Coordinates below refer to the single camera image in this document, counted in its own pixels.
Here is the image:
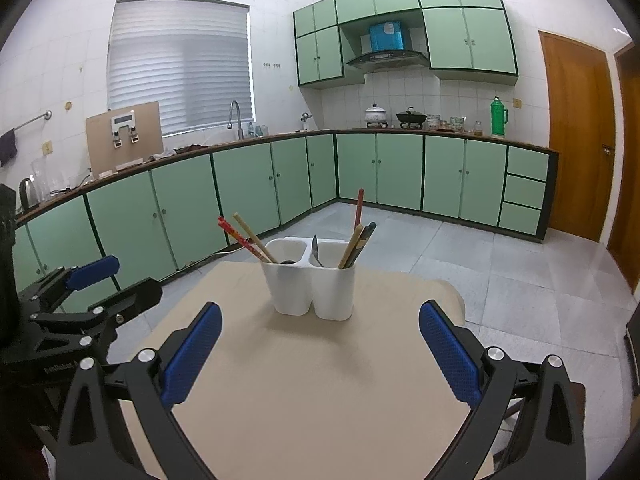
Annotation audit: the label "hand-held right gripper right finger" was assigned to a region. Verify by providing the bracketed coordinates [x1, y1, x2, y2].
[418, 299, 586, 480]

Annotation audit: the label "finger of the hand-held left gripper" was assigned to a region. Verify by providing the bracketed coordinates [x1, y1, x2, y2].
[17, 254, 120, 312]
[30, 277, 164, 357]

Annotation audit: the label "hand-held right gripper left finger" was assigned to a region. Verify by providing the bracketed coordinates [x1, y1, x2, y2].
[52, 301, 224, 480]

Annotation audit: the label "white plastic utensil holder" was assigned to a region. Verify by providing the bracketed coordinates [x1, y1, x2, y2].
[260, 236, 357, 322]

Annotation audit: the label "dark chopstick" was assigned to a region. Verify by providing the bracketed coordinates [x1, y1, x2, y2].
[344, 222, 377, 269]

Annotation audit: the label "steel electric kettle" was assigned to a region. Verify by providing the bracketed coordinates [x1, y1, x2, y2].
[18, 177, 40, 211]

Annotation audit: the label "clear glass pitcher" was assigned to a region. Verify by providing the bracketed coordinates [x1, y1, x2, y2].
[30, 157, 69, 201]

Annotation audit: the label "green base cabinets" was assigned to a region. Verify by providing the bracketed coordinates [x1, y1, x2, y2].
[9, 129, 559, 307]

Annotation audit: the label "brown wooden board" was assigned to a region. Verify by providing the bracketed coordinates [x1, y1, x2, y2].
[85, 100, 165, 174]

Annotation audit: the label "white device on board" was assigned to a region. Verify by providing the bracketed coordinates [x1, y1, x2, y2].
[110, 109, 140, 149]

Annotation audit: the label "dark hanging towel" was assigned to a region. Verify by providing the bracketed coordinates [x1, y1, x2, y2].
[0, 129, 19, 167]

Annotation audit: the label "metal towel bar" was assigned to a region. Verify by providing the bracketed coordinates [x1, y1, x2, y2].
[0, 109, 53, 136]

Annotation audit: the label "black object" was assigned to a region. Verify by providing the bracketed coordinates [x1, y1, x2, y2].
[622, 304, 640, 387]

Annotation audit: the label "chrome kitchen faucet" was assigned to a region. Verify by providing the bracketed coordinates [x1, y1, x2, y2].
[227, 100, 245, 140]

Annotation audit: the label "white window blind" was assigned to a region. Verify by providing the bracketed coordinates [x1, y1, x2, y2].
[107, 0, 254, 137]

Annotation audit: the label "black wok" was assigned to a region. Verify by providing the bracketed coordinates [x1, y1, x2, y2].
[396, 107, 430, 130]

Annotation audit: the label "green thermos flask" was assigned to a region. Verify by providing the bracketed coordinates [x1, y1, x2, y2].
[489, 96, 510, 140]

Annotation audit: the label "white cooking pot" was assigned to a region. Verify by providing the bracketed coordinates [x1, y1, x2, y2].
[364, 103, 389, 129]

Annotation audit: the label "range hood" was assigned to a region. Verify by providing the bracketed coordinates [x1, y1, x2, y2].
[345, 49, 430, 72]

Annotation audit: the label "blue box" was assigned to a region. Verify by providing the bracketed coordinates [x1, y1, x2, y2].
[368, 20, 405, 54]

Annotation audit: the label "green wall cabinets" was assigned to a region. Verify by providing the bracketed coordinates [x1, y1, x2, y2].
[292, 0, 520, 91]

